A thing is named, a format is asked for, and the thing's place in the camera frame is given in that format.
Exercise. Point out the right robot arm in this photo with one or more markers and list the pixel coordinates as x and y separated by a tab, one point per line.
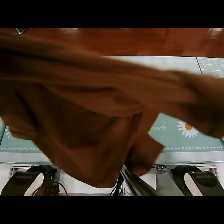
196	181

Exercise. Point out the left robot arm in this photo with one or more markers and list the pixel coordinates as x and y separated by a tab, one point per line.
23	181

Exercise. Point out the brown shirt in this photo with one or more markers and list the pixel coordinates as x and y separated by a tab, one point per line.
83	100

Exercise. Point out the silver frame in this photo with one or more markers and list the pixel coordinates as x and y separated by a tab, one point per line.
160	181

